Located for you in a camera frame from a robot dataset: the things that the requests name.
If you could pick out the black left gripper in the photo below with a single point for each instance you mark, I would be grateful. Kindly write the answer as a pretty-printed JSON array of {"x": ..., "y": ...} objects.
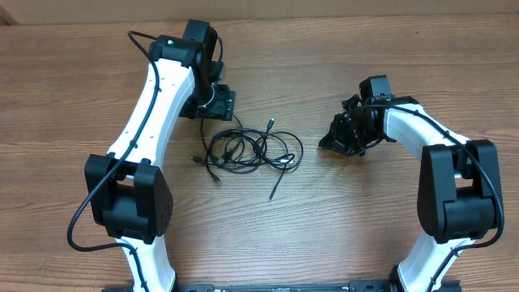
[{"x": 223, "y": 109}]

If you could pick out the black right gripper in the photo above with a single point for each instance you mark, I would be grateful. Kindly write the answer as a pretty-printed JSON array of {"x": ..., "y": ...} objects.
[{"x": 336, "y": 141}]

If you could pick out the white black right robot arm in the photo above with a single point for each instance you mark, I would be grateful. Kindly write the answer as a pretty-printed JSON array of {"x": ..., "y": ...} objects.
[{"x": 459, "y": 204}]

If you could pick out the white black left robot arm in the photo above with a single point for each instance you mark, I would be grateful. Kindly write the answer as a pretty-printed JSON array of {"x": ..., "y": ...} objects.
[{"x": 127, "y": 191}]

